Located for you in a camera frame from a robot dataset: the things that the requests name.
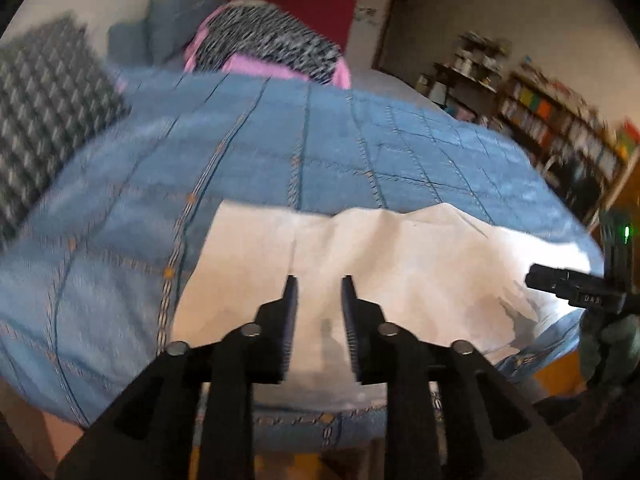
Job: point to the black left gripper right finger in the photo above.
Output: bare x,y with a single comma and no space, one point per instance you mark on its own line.
380,351

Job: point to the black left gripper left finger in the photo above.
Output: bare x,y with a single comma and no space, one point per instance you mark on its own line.
260,351

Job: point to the white pants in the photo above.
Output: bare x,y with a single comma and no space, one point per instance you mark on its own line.
437,272

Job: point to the right hand in teal glove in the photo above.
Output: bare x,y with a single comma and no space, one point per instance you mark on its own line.
608,348

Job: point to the wooden bookshelf with books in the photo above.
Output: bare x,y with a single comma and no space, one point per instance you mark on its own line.
582,158

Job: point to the blue checked bedspread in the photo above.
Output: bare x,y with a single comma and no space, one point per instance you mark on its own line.
90,284

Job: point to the dark shelf with bottles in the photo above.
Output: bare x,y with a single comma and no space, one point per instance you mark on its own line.
466,86

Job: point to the pink garment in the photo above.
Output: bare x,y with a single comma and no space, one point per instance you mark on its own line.
260,62

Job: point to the leopard print garment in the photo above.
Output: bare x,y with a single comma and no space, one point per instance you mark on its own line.
270,40

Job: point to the houndstooth patterned cushion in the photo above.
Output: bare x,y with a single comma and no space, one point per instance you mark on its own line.
55,97

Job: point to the blue pillow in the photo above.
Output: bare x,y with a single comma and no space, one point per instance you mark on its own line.
165,31

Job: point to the black tracking camera green light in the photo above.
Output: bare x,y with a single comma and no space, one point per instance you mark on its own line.
618,248

